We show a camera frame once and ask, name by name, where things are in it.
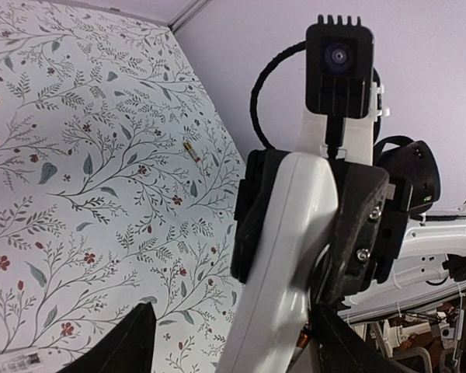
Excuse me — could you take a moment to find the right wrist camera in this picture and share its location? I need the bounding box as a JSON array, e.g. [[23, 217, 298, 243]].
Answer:
[[295, 15, 390, 165]]

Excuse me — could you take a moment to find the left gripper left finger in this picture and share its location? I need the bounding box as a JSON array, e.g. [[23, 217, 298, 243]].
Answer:
[[61, 303, 156, 373]]

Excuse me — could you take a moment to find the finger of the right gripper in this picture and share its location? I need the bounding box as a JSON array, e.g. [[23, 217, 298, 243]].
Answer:
[[231, 149, 290, 284]]

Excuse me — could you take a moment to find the floral patterned table mat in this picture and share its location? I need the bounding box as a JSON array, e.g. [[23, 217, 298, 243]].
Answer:
[[0, 1, 244, 372]]

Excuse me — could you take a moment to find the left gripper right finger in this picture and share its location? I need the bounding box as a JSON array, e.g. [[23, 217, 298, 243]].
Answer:
[[312, 304, 411, 373]]

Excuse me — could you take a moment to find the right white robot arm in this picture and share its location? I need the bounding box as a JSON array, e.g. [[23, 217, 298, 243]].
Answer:
[[231, 136, 466, 329]]

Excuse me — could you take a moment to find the gold battery far right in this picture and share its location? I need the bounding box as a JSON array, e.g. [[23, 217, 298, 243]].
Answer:
[[183, 141, 201, 163]]

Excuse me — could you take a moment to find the white remote battery cover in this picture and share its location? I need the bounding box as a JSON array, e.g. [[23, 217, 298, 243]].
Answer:
[[0, 347, 44, 373]]

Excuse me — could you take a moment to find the right black sleeved cable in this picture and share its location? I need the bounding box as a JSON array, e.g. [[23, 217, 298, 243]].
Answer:
[[250, 40, 308, 151]]

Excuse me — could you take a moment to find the white remote control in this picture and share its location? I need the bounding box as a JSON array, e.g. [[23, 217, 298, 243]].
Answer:
[[216, 152, 339, 372]]

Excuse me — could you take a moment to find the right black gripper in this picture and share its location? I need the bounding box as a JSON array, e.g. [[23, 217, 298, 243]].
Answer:
[[314, 161, 412, 305]]

